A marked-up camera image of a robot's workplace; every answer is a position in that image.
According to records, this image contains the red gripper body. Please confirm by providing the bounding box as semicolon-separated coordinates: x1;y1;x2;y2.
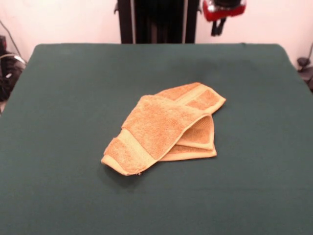
202;0;246;24

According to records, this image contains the orange terry towel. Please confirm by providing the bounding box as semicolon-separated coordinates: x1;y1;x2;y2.
100;82;226;177

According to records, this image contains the black stand base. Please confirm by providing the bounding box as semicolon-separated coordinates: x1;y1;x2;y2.
0;51;26;102
296;56;313;94

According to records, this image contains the dark green table cloth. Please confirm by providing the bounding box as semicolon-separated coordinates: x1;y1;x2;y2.
0;43;313;235

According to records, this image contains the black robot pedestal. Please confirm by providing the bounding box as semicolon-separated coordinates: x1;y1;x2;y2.
112;0;203;45

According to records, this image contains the grey cable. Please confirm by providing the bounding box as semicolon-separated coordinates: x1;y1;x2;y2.
0;19;27;66

